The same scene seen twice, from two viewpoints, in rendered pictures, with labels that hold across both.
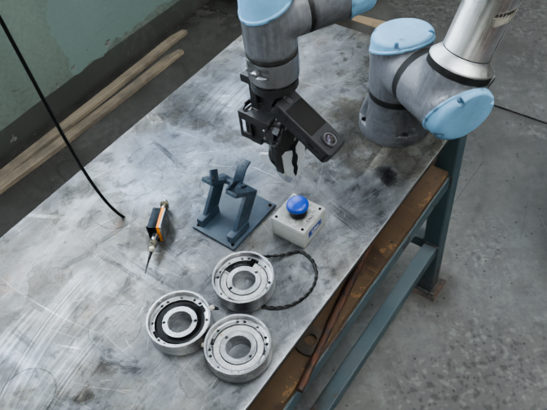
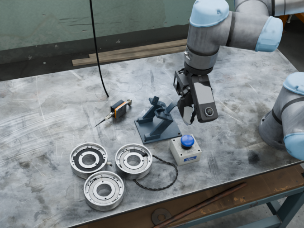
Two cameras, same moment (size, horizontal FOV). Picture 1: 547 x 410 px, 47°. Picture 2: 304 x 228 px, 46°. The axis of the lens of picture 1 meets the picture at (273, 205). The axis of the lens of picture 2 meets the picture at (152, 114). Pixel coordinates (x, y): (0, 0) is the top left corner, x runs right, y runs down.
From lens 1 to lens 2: 24 cm
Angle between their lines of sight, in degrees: 17
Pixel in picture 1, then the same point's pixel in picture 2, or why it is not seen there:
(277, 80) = (195, 63)
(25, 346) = (21, 126)
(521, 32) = not seen: outside the picture
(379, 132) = (266, 132)
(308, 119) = (204, 94)
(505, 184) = not seen: outside the picture
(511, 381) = not seen: outside the picture
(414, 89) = (290, 117)
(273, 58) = (197, 49)
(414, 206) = (272, 187)
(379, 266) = (227, 206)
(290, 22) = (213, 33)
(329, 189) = (216, 145)
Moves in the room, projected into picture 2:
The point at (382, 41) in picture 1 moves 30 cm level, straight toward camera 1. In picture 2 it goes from (290, 81) to (230, 138)
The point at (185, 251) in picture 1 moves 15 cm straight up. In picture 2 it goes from (121, 130) to (121, 95)
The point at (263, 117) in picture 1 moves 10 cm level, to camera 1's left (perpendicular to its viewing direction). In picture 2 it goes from (184, 80) to (149, 66)
